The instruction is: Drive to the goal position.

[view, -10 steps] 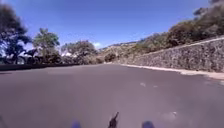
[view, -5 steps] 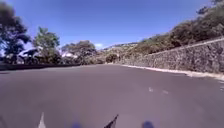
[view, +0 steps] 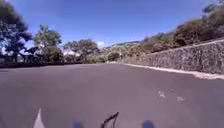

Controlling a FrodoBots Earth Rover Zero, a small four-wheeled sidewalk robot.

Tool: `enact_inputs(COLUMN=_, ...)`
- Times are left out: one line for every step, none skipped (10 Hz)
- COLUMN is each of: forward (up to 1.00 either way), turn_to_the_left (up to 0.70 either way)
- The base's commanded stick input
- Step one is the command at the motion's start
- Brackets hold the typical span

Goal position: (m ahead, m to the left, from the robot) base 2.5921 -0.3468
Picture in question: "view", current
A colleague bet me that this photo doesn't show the dry hillside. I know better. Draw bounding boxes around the dry hillside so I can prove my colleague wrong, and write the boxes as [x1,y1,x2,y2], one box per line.
[98,40,143,64]

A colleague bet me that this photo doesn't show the grey asphalt road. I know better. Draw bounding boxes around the grey asphalt road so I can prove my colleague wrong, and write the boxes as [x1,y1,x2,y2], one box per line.
[0,62,224,128]

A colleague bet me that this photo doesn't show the row of trees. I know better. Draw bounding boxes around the row of trees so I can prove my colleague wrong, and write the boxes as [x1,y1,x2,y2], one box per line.
[0,0,101,65]

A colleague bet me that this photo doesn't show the robot's own part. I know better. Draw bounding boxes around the robot's own part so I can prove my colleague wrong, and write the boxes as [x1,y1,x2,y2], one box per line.
[142,119,155,128]

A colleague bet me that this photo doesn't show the bushes on slope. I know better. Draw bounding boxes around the bushes on slope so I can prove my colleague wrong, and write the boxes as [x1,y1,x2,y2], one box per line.
[133,0,224,56]

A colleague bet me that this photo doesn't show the pale dirt verge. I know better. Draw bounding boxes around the pale dirt verge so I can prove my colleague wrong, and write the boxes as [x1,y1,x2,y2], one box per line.
[122,62,224,81]

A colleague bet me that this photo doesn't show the stone retaining wall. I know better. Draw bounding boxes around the stone retaining wall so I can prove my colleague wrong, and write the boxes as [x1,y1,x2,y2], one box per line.
[122,39,224,75]

